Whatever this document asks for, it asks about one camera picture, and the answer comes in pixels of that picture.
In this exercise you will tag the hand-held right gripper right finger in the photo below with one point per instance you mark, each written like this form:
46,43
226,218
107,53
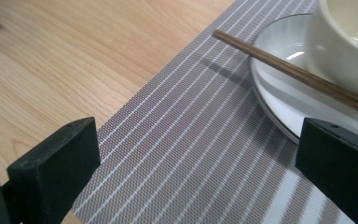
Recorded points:
341,168

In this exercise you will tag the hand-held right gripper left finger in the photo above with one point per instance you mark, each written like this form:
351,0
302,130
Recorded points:
52,174

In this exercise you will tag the white plate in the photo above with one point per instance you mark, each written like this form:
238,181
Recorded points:
286,102

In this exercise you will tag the brown wooden chopstick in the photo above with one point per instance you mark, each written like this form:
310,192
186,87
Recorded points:
292,73

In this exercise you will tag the grey striped placemat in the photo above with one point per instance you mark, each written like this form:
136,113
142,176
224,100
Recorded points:
183,140

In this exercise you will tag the white bowl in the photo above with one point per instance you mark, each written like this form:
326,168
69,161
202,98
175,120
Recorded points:
332,62

